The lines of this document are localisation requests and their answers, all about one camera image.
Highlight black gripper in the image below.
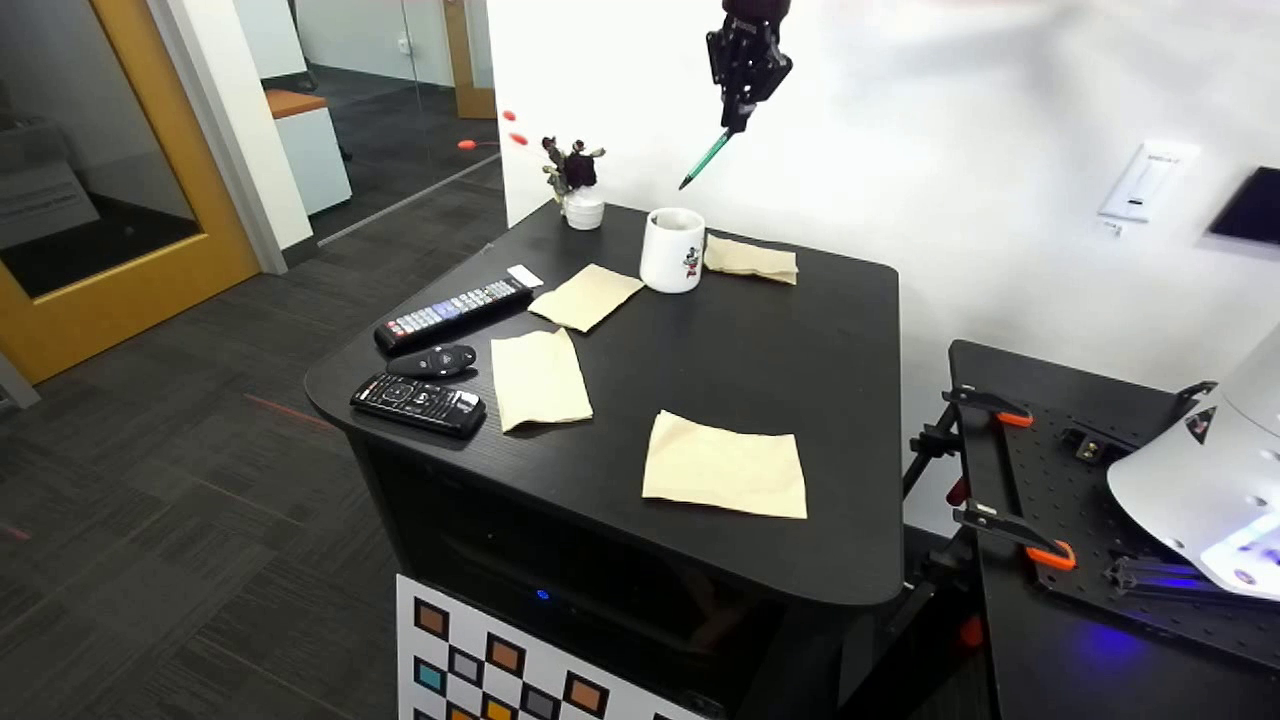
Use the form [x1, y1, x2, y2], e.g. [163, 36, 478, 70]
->
[705, 0, 798, 139]

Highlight green pen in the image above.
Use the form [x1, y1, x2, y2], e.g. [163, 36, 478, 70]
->
[672, 122, 741, 192]

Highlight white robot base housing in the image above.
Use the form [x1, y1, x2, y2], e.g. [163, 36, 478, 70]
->
[1104, 319, 1280, 606]

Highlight white floral mug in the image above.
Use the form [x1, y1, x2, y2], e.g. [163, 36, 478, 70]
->
[634, 202, 711, 298]

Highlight dried rose bouquet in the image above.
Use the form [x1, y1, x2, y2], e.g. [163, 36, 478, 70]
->
[500, 109, 610, 200]

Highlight small white round vase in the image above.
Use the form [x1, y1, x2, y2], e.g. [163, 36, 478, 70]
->
[561, 183, 610, 235]

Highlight long black remote coloured buttons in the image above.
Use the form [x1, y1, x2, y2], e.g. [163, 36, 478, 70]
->
[370, 258, 549, 359]

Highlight small rounded black remote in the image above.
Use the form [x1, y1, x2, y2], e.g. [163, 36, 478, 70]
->
[385, 338, 478, 385]

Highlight white cabinet with wooden top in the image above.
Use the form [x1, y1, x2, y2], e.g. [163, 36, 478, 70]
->
[258, 84, 359, 220]

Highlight black remote with grey buttons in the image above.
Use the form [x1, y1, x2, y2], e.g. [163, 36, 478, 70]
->
[347, 368, 491, 442]

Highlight colour checker calibration board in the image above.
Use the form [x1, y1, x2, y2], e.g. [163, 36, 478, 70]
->
[390, 573, 711, 720]

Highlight yellow framed glass door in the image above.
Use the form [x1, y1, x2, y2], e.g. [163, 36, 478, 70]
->
[0, 0, 262, 387]

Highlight white wall outlet plate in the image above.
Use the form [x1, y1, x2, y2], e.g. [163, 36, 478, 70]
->
[1097, 134, 1206, 226]

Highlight black clamp with orange handle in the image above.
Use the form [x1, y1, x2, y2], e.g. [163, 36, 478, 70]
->
[952, 496, 1082, 579]
[934, 378, 1044, 437]

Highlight black wall box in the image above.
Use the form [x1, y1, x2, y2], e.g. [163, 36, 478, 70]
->
[1203, 159, 1280, 253]

